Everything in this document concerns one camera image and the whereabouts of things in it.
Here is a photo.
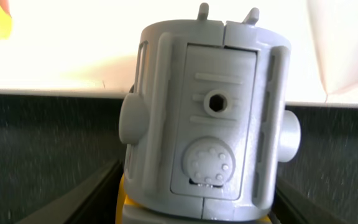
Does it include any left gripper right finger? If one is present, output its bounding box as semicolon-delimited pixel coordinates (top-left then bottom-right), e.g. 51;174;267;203
271;177;344;224

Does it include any grey and yellow toy truck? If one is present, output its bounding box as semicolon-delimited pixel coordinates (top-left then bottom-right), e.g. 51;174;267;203
115;2;302;224

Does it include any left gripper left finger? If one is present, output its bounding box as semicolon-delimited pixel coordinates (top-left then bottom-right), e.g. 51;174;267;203
16;159;125;224

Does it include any white shelf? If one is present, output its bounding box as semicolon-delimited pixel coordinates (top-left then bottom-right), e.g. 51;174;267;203
0;0;358;109

